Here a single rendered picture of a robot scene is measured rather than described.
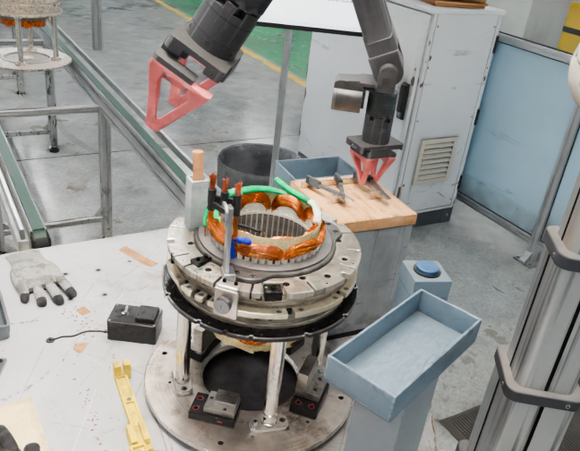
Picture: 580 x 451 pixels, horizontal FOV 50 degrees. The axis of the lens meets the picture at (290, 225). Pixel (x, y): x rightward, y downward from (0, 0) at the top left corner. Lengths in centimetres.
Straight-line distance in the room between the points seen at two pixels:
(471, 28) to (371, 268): 220
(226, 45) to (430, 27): 256
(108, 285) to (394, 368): 76
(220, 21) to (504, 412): 82
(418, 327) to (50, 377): 67
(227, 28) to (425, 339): 57
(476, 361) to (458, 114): 137
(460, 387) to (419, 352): 161
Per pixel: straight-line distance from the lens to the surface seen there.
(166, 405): 115
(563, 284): 104
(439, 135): 344
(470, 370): 268
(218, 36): 65
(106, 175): 302
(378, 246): 128
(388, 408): 84
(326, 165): 150
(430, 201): 361
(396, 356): 95
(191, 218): 104
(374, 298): 135
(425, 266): 115
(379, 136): 127
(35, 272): 150
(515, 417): 118
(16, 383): 125
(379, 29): 120
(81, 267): 155
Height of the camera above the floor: 161
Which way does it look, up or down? 28 degrees down
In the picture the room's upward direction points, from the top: 7 degrees clockwise
